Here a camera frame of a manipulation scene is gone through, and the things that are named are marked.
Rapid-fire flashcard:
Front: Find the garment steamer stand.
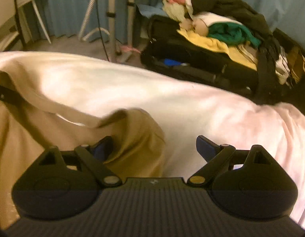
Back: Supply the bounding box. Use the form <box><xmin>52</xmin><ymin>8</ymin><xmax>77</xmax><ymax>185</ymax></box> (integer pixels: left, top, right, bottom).
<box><xmin>78</xmin><ymin>0</ymin><xmax>136</xmax><ymax>63</ymax></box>

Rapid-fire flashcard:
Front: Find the pastel tie-dye duvet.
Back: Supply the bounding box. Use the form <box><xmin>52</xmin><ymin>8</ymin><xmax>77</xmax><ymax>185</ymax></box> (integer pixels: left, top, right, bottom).
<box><xmin>0</xmin><ymin>51</ymin><xmax>305</xmax><ymax>228</ymax></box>

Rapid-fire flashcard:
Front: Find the black suitcase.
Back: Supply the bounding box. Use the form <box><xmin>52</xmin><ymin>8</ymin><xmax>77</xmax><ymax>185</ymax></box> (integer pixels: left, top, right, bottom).
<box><xmin>141</xmin><ymin>15</ymin><xmax>279</xmax><ymax>104</ymax></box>

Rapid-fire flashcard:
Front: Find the tan t-shirt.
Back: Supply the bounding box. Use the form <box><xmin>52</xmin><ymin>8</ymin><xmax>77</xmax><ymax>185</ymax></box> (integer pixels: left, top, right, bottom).
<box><xmin>0</xmin><ymin>62</ymin><xmax>165</xmax><ymax>228</ymax></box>

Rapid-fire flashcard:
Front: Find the pile of clothes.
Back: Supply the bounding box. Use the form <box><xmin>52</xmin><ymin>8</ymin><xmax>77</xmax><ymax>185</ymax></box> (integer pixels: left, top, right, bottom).
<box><xmin>163</xmin><ymin>0</ymin><xmax>305</xmax><ymax>85</ymax></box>

